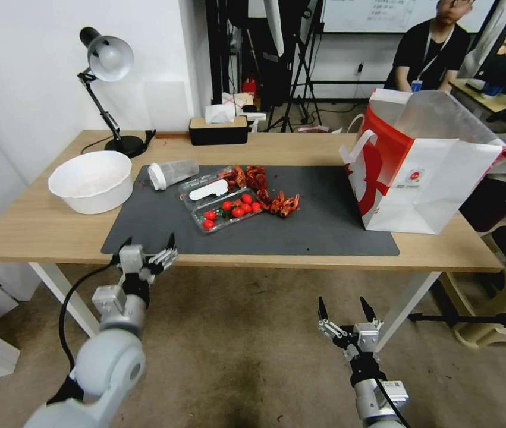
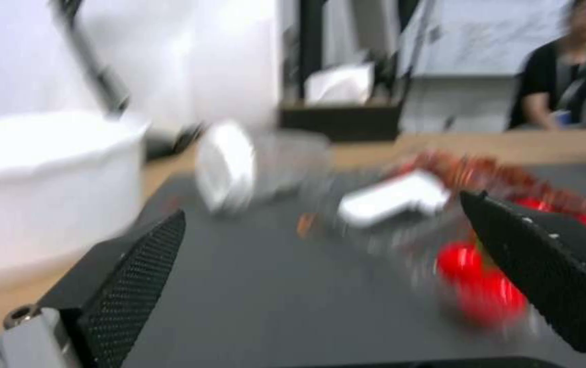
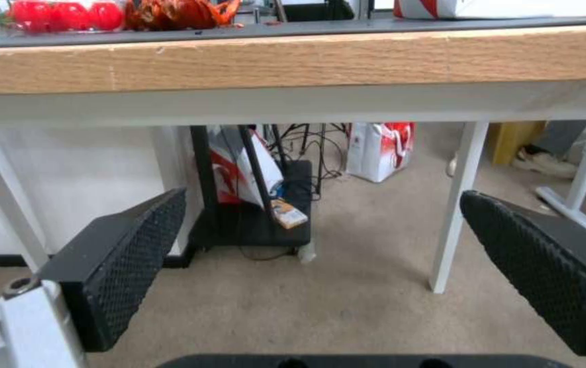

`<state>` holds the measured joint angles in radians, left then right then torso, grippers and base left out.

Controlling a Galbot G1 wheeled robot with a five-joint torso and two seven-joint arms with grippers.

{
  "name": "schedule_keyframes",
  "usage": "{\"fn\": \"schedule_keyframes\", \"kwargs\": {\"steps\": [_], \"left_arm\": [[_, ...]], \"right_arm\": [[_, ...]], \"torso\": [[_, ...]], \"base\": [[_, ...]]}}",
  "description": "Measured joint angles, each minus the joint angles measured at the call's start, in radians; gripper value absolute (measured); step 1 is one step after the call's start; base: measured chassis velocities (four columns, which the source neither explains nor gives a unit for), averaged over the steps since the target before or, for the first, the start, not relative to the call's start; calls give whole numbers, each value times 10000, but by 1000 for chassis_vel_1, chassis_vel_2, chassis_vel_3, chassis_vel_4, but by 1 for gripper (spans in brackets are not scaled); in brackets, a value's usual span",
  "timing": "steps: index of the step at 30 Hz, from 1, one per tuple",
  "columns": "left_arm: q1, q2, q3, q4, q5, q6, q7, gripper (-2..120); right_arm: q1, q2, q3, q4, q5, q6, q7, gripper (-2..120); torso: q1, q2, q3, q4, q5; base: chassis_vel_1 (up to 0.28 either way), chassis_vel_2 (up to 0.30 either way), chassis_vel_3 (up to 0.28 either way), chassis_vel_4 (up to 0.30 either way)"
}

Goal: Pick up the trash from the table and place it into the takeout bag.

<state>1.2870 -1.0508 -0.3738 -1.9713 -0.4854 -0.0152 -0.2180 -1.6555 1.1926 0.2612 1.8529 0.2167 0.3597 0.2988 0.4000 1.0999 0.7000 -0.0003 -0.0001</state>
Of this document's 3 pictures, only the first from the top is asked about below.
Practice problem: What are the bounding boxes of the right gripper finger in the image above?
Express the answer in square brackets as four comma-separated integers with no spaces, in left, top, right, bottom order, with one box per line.
[316,297,357,360]
[359,297,386,333]

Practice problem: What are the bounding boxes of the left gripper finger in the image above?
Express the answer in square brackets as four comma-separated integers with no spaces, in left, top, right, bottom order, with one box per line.
[146,232,180,274]
[111,237,134,268]

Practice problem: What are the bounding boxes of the clear disposable takeout box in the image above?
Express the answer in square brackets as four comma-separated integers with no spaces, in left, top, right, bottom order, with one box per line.
[177,166,266,236]

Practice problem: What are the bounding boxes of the black tissue box wooden lid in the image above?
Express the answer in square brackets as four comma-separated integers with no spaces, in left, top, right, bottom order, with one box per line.
[188,115,250,147]

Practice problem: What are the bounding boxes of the red and white delivery bag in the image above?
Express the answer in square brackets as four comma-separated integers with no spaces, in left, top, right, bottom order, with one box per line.
[339,87,506,236]

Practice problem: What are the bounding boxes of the cardboard box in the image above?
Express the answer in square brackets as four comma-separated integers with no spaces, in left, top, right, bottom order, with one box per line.
[221,91,256,113]

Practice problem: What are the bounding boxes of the white table leg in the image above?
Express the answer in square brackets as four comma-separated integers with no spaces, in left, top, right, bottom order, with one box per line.
[28,262,102,338]
[373,270,442,354]

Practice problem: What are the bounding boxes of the white plastic bowl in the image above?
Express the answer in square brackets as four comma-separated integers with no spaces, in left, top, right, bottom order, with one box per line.
[48,150,134,215]

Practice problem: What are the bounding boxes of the clear cup with white lid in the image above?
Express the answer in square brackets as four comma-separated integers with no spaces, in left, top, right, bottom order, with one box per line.
[147,158,200,191]

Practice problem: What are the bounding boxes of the dark grey table mat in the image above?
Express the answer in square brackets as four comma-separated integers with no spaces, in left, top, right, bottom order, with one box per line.
[101,165,401,257]

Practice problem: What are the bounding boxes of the black stand bar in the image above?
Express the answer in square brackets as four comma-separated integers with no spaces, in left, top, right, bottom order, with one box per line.
[407,311,506,355]

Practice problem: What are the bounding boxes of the beige plastic stool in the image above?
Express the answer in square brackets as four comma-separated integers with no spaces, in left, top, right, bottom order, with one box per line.
[439,225,506,350]

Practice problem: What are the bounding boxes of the white tissue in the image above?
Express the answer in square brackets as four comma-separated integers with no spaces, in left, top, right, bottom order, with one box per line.
[204,104,237,125]

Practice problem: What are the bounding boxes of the black office chair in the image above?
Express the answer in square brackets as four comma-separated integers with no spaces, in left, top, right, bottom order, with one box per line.
[458,177,506,234]

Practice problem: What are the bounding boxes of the black desk lamp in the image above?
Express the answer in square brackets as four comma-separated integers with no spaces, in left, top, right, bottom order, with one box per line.
[77,26,146,159]

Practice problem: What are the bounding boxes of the black tripod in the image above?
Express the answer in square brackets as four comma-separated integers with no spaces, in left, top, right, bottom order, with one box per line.
[265,0,326,133]

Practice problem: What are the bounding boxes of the wooden side desk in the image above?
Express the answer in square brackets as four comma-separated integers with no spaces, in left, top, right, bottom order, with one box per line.
[450,78,506,134]

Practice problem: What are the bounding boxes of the person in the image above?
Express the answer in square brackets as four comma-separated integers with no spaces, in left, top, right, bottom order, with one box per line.
[384,0,476,95]

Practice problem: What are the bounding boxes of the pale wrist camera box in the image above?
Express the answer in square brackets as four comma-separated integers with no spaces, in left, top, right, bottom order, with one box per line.
[353,322,384,354]
[118,244,146,273]

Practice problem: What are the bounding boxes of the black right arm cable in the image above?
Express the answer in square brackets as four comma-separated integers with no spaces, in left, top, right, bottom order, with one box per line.
[373,376,412,428]

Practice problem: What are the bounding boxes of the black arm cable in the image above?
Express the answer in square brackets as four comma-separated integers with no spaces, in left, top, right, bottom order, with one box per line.
[373,376,412,428]
[58,262,122,389]

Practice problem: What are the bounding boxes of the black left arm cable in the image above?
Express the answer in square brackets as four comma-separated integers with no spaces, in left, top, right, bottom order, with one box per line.
[58,262,122,389]

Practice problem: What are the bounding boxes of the white wall board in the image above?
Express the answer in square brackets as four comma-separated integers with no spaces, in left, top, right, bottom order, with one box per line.
[320,0,499,34]

